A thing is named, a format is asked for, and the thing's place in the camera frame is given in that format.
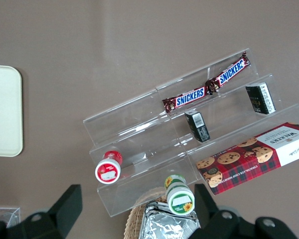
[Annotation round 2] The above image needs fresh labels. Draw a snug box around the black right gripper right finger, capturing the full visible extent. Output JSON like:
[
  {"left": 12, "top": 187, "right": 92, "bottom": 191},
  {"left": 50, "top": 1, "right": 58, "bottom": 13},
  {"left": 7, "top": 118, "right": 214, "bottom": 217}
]
[{"left": 189, "top": 184, "right": 299, "bottom": 239}]

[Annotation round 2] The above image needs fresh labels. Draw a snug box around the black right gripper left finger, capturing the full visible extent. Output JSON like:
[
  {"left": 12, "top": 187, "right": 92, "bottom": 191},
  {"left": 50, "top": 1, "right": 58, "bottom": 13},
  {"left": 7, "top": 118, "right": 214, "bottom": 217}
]
[{"left": 0, "top": 184, "right": 83, "bottom": 239}]

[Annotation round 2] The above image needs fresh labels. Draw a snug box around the wicker basket with foil containers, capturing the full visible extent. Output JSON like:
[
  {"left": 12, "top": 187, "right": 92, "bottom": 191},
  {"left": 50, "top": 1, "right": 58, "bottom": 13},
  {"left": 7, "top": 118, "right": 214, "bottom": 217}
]
[{"left": 124, "top": 186, "right": 197, "bottom": 239}]

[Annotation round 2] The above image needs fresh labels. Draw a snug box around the cream plastic serving tray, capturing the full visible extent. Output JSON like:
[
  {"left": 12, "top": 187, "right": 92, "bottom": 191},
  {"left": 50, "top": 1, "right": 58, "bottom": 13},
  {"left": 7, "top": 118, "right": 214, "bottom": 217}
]
[{"left": 0, "top": 64, "right": 24, "bottom": 157}]

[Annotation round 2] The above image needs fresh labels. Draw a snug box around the green lidded sunflower cup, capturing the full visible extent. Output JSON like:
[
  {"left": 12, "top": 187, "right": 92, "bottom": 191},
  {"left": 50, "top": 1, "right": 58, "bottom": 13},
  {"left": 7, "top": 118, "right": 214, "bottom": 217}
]
[{"left": 163, "top": 174, "right": 195, "bottom": 215}]

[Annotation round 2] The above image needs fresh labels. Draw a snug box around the red lidded yogurt cup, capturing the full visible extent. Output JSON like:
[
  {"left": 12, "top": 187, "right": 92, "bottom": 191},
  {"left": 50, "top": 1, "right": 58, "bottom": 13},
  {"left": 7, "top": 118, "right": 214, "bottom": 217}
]
[{"left": 94, "top": 146, "right": 124, "bottom": 184}]

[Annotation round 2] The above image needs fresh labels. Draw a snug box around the clear acrylic bottle rack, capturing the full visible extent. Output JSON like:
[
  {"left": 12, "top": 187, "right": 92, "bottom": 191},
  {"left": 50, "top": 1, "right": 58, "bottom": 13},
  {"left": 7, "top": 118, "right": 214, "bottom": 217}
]
[{"left": 0, "top": 206, "right": 22, "bottom": 229}]

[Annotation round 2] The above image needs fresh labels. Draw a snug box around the Walkers tartan cookie box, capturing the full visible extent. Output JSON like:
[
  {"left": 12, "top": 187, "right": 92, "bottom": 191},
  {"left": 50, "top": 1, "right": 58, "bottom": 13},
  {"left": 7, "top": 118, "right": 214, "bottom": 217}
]
[{"left": 195, "top": 121, "right": 299, "bottom": 196}]

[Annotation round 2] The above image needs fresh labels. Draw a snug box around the small black carton box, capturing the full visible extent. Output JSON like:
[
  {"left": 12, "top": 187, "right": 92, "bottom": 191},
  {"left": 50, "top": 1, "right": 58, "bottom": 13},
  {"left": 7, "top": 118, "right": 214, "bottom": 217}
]
[
  {"left": 245, "top": 82, "right": 277, "bottom": 115},
  {"left": 184, "top": 111, "right": 211, "bottom": 143}
]

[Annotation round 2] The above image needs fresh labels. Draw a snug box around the clear acrylic stepped shelf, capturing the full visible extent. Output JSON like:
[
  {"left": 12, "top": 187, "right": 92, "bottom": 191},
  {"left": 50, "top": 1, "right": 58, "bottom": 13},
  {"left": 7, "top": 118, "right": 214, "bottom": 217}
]
[{"left": 82, "top": 47, "right": 299, "bottom": 219}]

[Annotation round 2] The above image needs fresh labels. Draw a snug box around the Snickers chocolate bar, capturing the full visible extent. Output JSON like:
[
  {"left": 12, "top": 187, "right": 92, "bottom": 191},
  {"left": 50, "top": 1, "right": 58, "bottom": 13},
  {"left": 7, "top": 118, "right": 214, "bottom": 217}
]
[
  {"left": 204, "top": 51, "right": 251, "bottom": 95},
  {"left": 162, "top": 86, "right": 211, "bottom": 114}
]

